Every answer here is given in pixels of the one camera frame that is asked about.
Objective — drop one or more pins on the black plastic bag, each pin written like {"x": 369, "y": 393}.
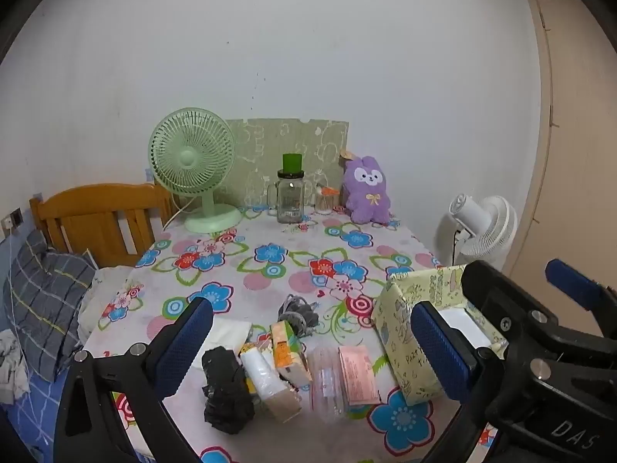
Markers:
{"x": 224, "y": 390}

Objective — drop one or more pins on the orange green tissue pack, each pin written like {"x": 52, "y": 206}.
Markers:
{"x": 284, "y": 352}

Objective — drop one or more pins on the green patterned board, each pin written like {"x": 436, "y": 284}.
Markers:
{"x": 270, "y": 144}

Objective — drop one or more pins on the white cloth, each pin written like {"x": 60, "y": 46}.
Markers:
{"x": 226, "y": 335}
{"x": 9, "y": 366}

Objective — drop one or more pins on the glass jar mug green lid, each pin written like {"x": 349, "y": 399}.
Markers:
{"x": 289, "y": 197}

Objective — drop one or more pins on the pink packet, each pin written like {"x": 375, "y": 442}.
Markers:
{"x": 356, "y": 374}

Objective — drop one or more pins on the cotton swab jar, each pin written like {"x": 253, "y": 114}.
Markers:
{"x": 324, "y": 205}

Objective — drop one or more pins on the beige door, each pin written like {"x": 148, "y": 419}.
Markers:
{"x": 578, "y": 154}

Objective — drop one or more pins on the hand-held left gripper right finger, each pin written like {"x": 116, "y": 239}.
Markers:
{"x": 441, "y": 352}

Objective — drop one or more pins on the yellow printed storage box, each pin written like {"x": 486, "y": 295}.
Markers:
{"x": 400, "y": 318}

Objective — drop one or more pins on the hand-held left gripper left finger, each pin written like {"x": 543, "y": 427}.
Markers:
{"x": 185, "y": 342}

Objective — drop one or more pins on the grey plaid pillow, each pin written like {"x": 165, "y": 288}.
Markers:
{"x": 43, "y": 299}

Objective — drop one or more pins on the blue tape piece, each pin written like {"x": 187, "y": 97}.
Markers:
{"x": 148, "y": 174}

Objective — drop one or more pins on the blue bed sheet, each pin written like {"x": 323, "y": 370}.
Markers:
{"x": 33, "y": 405}

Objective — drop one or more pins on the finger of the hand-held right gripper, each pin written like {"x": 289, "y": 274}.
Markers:
{"x": 576, "y": 283}
{"x": 511, "y": 299}

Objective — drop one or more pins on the clear plastic packet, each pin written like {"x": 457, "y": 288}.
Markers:
{"x": 325, "y": 381}

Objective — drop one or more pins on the floral tablecloth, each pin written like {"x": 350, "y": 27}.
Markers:
{"x": 289, "y": 270}

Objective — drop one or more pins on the white standing fan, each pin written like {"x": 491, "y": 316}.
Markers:
{"x": 487, "y": 231}

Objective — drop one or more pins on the purple plush bunny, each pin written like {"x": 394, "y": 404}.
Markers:
{"x": 366, "y": 197}

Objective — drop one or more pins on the wooden bed headboard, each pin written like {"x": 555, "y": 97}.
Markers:
{"x": 96, "y": 207}

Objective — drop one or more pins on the crumpled white cloth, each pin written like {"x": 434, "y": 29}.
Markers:
{"x": 9, "y": 366}

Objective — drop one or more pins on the green desk fan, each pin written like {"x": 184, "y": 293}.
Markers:
{"x": 192, "y": 159}

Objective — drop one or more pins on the white wall socket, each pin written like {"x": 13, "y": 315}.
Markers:
{"x": 6, "y": 224}

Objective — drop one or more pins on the white tissue pack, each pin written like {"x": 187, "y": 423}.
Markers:
{"x": 260, "y": 376}

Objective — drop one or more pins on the dark wall switch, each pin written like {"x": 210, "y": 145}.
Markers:
{"x": 17, "y": 216}

